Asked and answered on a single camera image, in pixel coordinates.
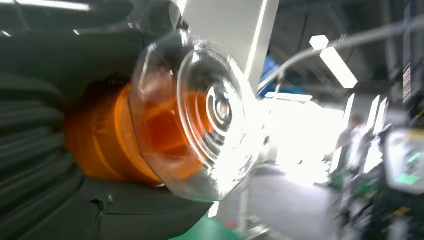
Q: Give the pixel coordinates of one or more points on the green table mat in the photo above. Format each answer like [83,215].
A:
[208,232]

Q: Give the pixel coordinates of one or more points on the white ceiling light panel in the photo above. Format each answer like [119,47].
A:
[338,64]

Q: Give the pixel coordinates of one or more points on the person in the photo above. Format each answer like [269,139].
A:
[348,142]

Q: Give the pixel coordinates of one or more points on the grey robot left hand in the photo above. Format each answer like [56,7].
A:
[82,39]

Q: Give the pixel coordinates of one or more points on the grey machine with green display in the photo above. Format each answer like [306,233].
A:
[405,162]

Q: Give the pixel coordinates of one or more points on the orange juice bottle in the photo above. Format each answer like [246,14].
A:
[109,142]

